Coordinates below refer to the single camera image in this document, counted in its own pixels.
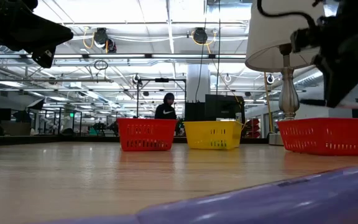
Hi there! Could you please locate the black ceiling cable reel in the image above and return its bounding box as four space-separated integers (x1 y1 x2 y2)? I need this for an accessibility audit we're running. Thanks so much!
93 27 118 54
192 27 209 45

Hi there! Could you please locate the black background gantry frame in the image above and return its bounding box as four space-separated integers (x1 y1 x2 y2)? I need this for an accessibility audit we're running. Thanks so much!
136 77 187 119

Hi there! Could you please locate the yellow cable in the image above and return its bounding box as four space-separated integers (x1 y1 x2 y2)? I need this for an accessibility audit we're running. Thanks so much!
263 72 275 133

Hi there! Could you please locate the yellow plastic basket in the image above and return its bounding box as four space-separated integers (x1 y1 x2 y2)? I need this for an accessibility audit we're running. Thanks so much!
183 120 244 151

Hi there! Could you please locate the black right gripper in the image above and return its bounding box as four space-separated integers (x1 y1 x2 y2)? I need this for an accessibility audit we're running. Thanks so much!
290 12 358 109

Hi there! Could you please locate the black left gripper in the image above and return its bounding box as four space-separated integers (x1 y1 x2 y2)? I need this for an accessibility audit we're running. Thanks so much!
0 0 75 69

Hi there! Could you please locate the red storage bin rack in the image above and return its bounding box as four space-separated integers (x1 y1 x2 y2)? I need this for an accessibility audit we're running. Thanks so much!
243 118 262 139

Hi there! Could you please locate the white shade table lamp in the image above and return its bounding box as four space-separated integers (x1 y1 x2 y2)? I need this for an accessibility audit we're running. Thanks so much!
244 0 326 147

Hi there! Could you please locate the red plastic basket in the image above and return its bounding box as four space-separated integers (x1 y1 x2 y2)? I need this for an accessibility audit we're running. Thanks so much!
116 118 178 152
276 117 358 157

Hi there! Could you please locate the purple highlighter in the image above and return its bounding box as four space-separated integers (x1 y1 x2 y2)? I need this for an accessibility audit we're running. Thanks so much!
40 166 358 224

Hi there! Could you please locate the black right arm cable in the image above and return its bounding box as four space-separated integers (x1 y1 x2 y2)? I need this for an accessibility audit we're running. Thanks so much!
255 0 319 30

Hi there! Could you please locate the black background monitor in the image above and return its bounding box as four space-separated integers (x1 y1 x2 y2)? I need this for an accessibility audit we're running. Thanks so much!
184 93 246 123

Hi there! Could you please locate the person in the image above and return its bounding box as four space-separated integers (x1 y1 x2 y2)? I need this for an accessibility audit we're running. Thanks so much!
154 91 178 121

